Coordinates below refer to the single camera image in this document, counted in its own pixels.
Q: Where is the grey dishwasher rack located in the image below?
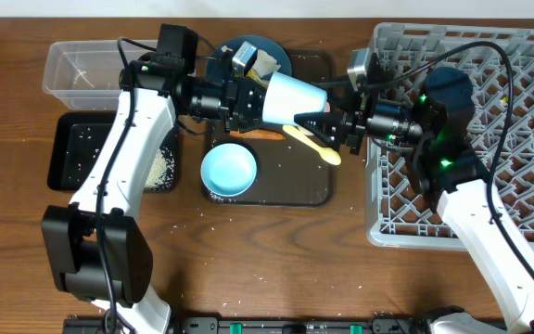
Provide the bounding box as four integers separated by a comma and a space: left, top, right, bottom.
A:
365, 22, 534, 251

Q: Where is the yellow plastic spoon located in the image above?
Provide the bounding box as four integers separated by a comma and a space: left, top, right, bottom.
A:
283, 125, 341, 166

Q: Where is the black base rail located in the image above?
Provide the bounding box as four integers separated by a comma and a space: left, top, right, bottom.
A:
61, 308, 514, 334

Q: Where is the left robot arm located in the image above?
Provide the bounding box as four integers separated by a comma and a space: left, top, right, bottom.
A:
41, 24, 267, 333

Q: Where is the light blue plastic cup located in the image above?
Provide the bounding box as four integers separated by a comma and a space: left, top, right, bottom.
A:
261, 72, 327, 126

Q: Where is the black waste tray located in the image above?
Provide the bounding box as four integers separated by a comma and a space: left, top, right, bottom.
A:
47, 111, 181, 191

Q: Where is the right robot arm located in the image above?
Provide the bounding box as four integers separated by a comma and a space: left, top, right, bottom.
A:
294, 41, 534, 333

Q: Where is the dark blue bowl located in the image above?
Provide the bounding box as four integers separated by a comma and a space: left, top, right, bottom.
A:
205, 35, 292, 84

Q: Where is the light blue small bowl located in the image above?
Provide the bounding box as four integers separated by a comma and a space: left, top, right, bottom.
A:
200, 143, 258, 197

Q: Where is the pile of white rice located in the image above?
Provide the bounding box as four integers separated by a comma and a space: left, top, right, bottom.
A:
144, 148, 176, 192

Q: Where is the crumpled white tissue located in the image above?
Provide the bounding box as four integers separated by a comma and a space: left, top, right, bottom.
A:
221, 45, 281, 78

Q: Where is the clear plastic container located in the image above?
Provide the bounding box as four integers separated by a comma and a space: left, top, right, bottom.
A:
42, 39, 158, 110

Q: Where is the yellow snack wrapper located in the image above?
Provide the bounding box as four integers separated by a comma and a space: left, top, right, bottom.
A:
246, 70, 269, 88

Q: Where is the dark brown serving tray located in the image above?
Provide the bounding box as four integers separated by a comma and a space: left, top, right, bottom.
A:
200, 47, 337, 208

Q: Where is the orange carrot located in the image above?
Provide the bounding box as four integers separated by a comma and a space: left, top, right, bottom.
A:
229, 129, 286, 141

